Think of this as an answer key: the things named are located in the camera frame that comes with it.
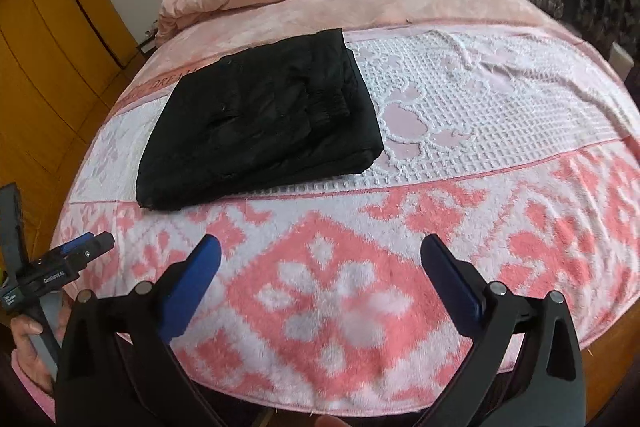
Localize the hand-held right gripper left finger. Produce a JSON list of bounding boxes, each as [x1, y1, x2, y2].
[[54, 234, 223, 427]]

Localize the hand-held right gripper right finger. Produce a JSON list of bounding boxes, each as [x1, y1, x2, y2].
[[420, 234, 587, 427]]

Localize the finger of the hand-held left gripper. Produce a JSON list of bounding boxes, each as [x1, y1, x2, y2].
[[75, 231, 116, 265], [50, 232, 96, 259]]

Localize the black pants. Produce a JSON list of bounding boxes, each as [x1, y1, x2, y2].
[[136, 28, 383, 212]]

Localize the person's left hand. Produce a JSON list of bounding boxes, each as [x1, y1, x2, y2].
[[9, 316, 55, 395]]

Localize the pink white patterned blanket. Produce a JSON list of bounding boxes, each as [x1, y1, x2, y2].
[[50, 24, 640, 413]]

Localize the yellow wooden wardrobe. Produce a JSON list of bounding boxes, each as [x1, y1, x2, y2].
[[0, 0, 138, 258]]

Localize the pink bed sheet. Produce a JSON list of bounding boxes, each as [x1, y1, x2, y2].
[[115, 0, 586, 108]]

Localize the white box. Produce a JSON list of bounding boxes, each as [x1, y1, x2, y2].
[[610, 44, 637, 80]]

